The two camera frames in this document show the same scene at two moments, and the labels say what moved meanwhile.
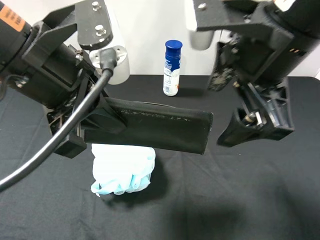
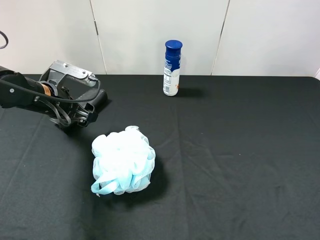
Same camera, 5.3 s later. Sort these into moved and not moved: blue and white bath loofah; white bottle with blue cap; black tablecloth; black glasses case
Moved: black glasses case
Not moved: white bottle with blue cap; black tablecloth; blue and white bath loofah
